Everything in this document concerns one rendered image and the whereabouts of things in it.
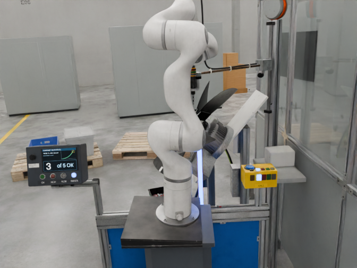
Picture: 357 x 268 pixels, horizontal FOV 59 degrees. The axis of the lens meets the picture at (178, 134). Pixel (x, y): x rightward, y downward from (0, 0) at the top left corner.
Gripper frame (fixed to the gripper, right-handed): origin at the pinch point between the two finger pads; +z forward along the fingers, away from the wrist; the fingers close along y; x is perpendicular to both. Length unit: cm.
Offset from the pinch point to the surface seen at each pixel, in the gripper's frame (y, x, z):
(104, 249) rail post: -53, -98, -38
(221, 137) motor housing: 16, -51, 0
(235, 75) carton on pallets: 182, -115, 805
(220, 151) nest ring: 15, -58, -4
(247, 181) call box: 22, -60, -42
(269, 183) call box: 33, -62, -42
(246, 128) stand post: 34, -49, 10
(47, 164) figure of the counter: -73, -46, -42
